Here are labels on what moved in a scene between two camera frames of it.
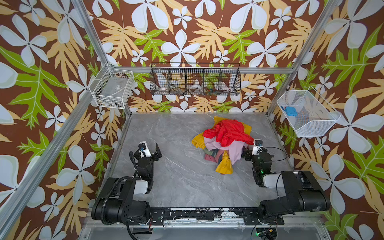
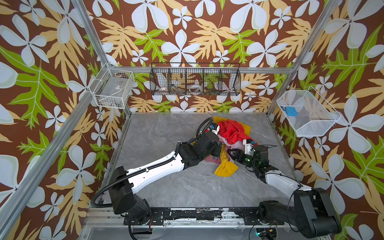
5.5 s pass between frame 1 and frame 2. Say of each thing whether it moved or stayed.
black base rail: stayed
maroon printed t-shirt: stayed
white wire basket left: stayed
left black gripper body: moved
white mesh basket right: stayed
